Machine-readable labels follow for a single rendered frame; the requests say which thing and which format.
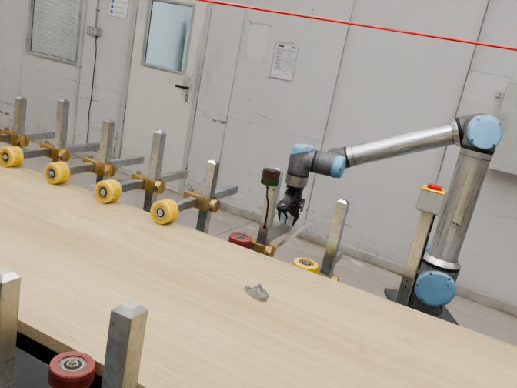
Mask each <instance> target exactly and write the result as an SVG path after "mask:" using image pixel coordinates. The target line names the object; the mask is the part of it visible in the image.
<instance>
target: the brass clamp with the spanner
mask: <svg viewBox="0 0 517 388"><path fill-rule="evenodd" d="M256 240H257V239H256V238H254V237H252V250H253V251H256V252H257V253H261V254H264V255H266V256H270V257H272V258H273V256H274V254H275V247H274V246H271V243H269V244H267V245H265V246H263V245H262V244H259V243H257V242H256Z"/></svg>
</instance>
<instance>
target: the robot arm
mask: <svg viewBox="0 0 517 388"><path fill-rule="evenodd" d="M502 135H503V129H502V125H501V123H500V121H499V120H498V119H497V118H495V117H494V116H492V115H486V114H483V113H479V114H472V115H464V116H460V117H457V118H454V119H453V120H452V121H451V122H450V123H447V124H444V125H437V126H434V127H431V128H427V129H421V130H417V131H414V132H407V133H404V134H401V135H394V136H391V137H387V138H384V139H377V140H374V141H370V142H364V143H360V144H357V145H351V146H345V147H341V148H333V149H330V150H329V151H327V152H321V151H317V150H314V149H315V147H314V146H313V145H307V144H294V145H293V146H292V149H291V152H290V157H289V165H288V169H287V173H286V174H285V175H286V178H285V183H286V184H287V186H286V187H287V188H288V189H287V190H286V192H285V194H284V195H283V196H282V198H281V199H280V200H279V202H278V204H277V206H276V209H277V211H278V217H279V222H280V224H282V223H284V224H286V223H287V221H288V224H287V225H289V229H288V232H289V231H290V230H291V229H292V227H293V226H294V225H295V222H296V221H297V220H298V218H299V209H301V210H300V212H301V211H303V207H304V203H305V200H304V199H302V192H303V189H304V187H306V186H307V183H308V179H309V172H313V173H317V174H321V175H324V176H331V177H332V178H338V179H339V178H341V177H342V174H343V172H344V170H345V169H347V168H350V167H353V166H358V165H361V164H366V163H369V162H376V161H379V160H383V159H390V158H394V157H397V156H403V155H408V154H412V153H415V152H421V151H425V150H429V149H436V148H439V147H443V146H450V145H457V146H458V147H460V148H461V149H460V152H459V157H458V159H457V162H456V164H455V168H454V172H453V174H452V178H451V181H450V183H449V188H448V191H447V193H446V196H445V201H444V203H443V207H442V211H441V212H440V216H439V220H438V222H437V225H436V228H435V232H434V235H433V237H432V241H431V245H430V244H427V246H426V249H425V254H424V256H423V260H422V264H421V267H420V270H419V274H418V278H417V280H416V284H415V288H414V291H413V294H412V298H411V302H410V304H409V308H412V309H415V310H418V311H420V312H422V313H426V314H428V315H430V316H441V315H442V311H443V306H445V305H447V304H449V303H450V302H451V301H452V300H453V299H454V297H455V293H456V285H455V282H456V280H457V277H458V275H459V270H460V268H461V266H460V264H459V261H458V257H459V253H460V251H461V248H462V244H463V242H464V239H465V235H466V233H467V230H468V227H469V223H470V221H471V218H472V214H473V212H474V209H475V205H476V203H477V200H478V197H479V193H480V191H481V188H482V184H483V182H484V179H485V175H486V173H487V170H488V167H489V163H490V161H491V158H492V156H493V154H494V152H495V148H496V146H497V145H498V144H499V142H500V141H501V139H502ZM302 204H303V206H300V205H302ZM287 213H290V216H289V217H288V215H287ZM288 232H287V233H288ZM287 233H285V234H287Z"/></svg>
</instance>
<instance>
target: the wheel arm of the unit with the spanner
mask: <svg viewBox="0 0 517 388"><path fill-rule="evenodd" d="M288 229H289V225H286V224H284V223H282V224H280V225H278V226H276V227H275V228H273V229H272V231H271V235H270V239H269V242H271V241H272V240H274V239H276V238H278V237H280V236H281V235H283V234H285V233H287V232H288Z"/></svg>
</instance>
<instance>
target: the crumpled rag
mask: <svg viewBox="0 0 517 388"><path fill-rule="evenodd" d="M244 290H245V294H249V295H251V296H252V298H255V299H257V300H258V301H261V300H262V299H265V300H266V301H267V299H268V298H269V294H268V293H267V289H266V288H263V287H262V284H261V283H259V284H258V285H257V286H254V287H251V286H250V285H249V284H247V285H246V286H245V288H244Z"/></svg>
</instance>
